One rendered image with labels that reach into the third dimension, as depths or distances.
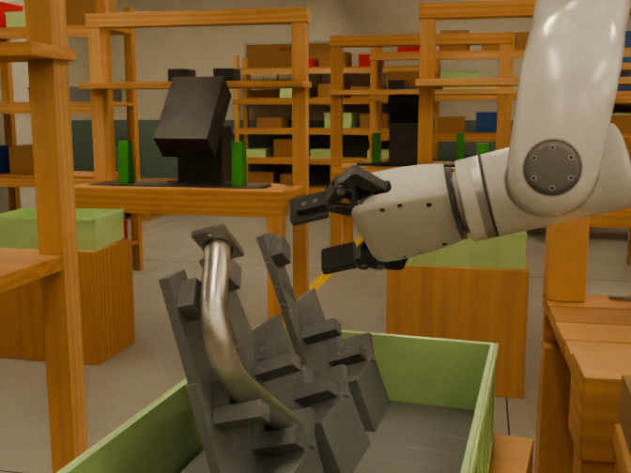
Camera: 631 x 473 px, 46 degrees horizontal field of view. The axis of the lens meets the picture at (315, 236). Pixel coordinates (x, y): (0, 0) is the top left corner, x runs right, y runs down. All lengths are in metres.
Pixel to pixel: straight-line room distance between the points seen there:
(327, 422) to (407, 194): 0.41
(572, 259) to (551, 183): 1.26
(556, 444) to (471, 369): 0.79
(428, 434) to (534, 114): 0.65
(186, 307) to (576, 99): 0.43
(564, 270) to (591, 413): 0.62
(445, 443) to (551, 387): 0.85
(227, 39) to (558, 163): 11.67
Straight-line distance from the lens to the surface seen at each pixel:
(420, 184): 0.74
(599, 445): 1.39
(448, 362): 1.28
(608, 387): 1.35
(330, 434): 1.03
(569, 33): 0.72
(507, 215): 0.73
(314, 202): 0.75
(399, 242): 0.77
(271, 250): 1.13
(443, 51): 8.49
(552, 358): 1.96
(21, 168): 6.65
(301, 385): 1.08
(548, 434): 2.03
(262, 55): 12.04
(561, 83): 0.67
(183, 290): 0.82
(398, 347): 1.29
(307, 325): 1.15
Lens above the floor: 1.33
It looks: 9 degrees down
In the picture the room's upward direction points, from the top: straight up
